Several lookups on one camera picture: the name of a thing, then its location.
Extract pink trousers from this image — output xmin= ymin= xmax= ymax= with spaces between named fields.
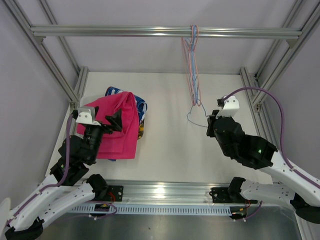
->
xmin=74 ymin=91 xmax=140 ymax=161

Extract olive yellow camouflage trousers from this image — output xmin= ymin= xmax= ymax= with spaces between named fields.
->
xmin=138 ymin=123 xmax=144 ymax=140

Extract blue white patterned trousers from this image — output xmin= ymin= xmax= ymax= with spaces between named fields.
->
xmin=105 ymin=86 xmax=148 ymax=127

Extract blue hanger of camouflage trousers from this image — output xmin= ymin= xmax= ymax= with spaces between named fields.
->
xmin=194 ymin=28 xmax=202 ymax=105

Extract pink hanger of orange trousers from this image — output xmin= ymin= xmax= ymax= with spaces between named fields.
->
xmin=183 ymin=24 xmax=200 ymax=107

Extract light blue wire hanger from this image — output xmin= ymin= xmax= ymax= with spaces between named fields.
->
xmin=188 ymin=25 xmax=198 ymax=106

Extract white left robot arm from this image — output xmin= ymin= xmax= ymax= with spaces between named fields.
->
xmin=4 ymin=106 xmax=123 ymax=240

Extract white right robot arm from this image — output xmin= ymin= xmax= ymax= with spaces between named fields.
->
xmin=206 ymin=110 xmax=320 ymax=224

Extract white plastic basket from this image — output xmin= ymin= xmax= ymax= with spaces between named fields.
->
xmin=74 ymin=96 xmax=96 ymax=110

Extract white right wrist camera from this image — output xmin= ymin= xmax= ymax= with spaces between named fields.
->
xmin=216 ymin=95 xmax=240 ymax=119

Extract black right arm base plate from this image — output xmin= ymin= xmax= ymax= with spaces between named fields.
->
xmin=209 ymin=187 xmax=258 ymax=204

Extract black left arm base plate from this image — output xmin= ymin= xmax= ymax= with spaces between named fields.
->
xmin=102 ymin=185 xmax=124 ymax=203

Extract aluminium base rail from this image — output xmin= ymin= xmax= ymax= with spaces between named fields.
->
xmin=32 ymin=178 xmax=305 ymax=207

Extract white slotted cable duct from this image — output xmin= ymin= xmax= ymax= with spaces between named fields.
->
xmin=66 ymin=202 xmax=244 ymax=216

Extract aluminium hanging rail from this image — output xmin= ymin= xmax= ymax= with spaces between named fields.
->
xmin=30 ymin=24 xmax=302 ymax=40

